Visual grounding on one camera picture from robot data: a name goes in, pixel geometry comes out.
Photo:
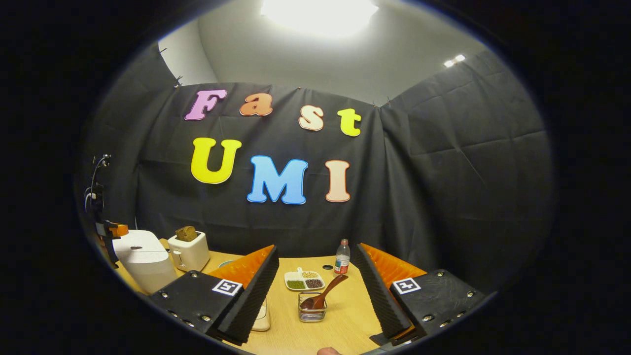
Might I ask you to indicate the brown bread slice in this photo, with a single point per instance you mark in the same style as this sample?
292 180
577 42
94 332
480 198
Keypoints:
186 233

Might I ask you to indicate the white rice cooker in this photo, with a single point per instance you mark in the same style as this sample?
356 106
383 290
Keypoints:
145 261

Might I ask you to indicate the clear square chopstick holder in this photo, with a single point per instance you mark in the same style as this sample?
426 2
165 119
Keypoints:
311 315

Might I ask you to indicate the clear plastic tray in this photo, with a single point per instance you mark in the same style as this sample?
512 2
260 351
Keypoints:
261 318

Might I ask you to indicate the brown wooden spoon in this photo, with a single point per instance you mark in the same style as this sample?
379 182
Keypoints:
328 291

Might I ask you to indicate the pale green plate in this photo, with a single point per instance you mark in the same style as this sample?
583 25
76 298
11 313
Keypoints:
226 264

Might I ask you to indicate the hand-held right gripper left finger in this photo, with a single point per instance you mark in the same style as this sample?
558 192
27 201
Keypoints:
256 291

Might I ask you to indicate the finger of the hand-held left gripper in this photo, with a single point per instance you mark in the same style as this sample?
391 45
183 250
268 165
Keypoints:
118 230

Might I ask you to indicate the white toaster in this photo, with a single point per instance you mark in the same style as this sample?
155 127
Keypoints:
192 254

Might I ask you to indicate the black backdrop cloth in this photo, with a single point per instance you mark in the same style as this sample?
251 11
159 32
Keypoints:
443 187

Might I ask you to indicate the clear plastic water bottle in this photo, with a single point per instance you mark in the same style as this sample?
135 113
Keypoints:
342 259

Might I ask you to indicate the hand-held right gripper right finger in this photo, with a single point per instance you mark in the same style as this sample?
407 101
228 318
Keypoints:
377 296

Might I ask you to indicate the white divided bean dish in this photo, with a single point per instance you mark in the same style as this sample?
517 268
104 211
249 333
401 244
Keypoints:
303 282

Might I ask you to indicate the small ceiling light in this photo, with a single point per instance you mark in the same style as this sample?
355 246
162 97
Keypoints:
454 60

